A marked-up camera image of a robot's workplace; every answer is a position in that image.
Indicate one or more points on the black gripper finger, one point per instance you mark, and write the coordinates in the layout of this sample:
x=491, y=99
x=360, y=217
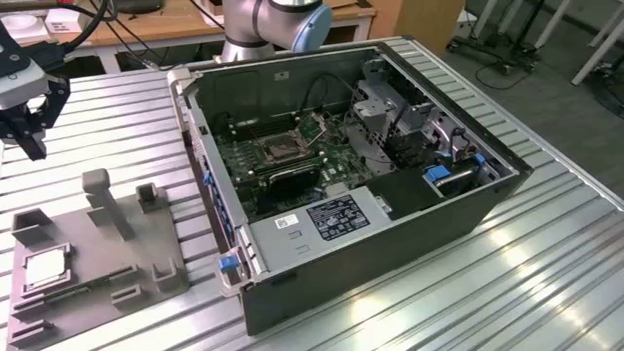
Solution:
x=36, y=146

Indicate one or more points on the silver CPU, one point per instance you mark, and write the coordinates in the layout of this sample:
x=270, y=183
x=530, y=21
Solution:
x=46, y=270

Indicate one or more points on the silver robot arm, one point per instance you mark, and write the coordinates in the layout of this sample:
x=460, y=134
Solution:
x=244, y=22

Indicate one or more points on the black RAM slot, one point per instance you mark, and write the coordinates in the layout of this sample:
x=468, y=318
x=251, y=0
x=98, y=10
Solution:
x=286, y=171
x=266, y=128
x=263, y=123
x=283, y=166

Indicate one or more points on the CPU socket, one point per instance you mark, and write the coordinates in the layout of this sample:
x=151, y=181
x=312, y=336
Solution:
x=286, y=150

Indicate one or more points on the white box with round recess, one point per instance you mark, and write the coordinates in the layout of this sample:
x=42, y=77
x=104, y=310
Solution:
x=22, y=27

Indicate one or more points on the white labelled box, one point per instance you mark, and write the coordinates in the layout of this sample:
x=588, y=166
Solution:
x=68, y=22

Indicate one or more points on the grey parts rack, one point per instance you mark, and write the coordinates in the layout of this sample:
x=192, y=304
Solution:
x=98, y=256

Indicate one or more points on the blue expansion card retainer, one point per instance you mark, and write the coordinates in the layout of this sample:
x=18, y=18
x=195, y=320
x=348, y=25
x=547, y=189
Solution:
x=207, y=179

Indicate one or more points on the wooden desk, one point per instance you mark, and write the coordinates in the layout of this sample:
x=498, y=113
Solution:
x=160, y=31

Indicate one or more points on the black monitor stand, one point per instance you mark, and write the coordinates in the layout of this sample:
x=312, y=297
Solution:
x=139, y=5

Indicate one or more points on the white paper box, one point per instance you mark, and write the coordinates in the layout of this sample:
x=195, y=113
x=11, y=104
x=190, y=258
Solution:
x=212, y=14

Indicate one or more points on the blue case latch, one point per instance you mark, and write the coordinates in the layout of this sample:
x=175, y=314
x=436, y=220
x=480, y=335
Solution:
x=228, y=264

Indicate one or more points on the silver power supply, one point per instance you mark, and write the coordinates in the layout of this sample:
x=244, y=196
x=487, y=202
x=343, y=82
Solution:
x=278, y=245

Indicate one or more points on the green motherboard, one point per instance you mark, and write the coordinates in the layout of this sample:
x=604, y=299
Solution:
x=336, y=153

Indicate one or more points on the grey metal drive cage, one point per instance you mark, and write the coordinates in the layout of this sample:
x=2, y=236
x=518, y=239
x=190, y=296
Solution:
x=375, y=109

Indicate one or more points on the black PC case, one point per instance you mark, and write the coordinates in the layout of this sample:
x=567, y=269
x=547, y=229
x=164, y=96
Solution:
x=366, y=274

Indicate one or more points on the black plastic shroud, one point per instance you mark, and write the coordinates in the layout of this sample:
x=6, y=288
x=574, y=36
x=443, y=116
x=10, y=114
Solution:
x=404, y=194

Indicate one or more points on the disk bay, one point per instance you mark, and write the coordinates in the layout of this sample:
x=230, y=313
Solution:
x=458, y=183

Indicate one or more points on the brown wooden cabinet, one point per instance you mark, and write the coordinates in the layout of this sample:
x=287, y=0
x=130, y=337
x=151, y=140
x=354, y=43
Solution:
x=428, y=22

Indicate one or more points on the small blue clip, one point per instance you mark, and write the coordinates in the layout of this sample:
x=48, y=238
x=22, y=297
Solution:
x=476, y=159

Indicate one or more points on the black wheeled stand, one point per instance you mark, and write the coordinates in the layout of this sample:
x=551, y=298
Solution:
x=527, y=25

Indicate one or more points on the white table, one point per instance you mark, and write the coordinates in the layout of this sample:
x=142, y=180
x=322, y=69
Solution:
x=594, y=62

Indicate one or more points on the pale grey camera box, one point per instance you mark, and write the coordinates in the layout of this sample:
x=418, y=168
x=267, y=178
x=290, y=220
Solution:
x=19, y=86

